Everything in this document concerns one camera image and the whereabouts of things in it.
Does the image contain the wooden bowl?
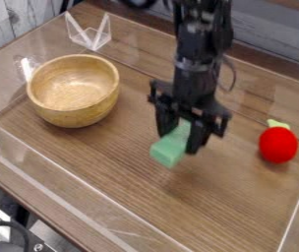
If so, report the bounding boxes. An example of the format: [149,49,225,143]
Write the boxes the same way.
[27,54,119,128]

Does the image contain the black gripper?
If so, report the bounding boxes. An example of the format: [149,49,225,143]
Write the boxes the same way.
[149,63,233,155]

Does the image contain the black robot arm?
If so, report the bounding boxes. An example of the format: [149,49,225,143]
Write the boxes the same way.
[119,0,234,155]

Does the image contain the black cable loop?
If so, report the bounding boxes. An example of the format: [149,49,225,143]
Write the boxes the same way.
[0,220,32,252]

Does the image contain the green rectangular block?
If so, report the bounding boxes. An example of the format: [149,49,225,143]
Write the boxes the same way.
[150,120,190,168]

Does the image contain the clear acrylic corner bracket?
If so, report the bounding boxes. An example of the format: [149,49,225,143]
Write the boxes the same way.
[64,12,112,51]

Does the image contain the clear acrylic tray wall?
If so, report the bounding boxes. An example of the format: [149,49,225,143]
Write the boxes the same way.
[0,127,193,252]

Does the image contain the black metal equipment base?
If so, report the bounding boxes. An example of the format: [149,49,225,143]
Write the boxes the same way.
[0,220,59,252]

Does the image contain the red plush strawberry toy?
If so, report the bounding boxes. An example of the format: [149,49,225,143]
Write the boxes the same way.
[260,119,298,163]

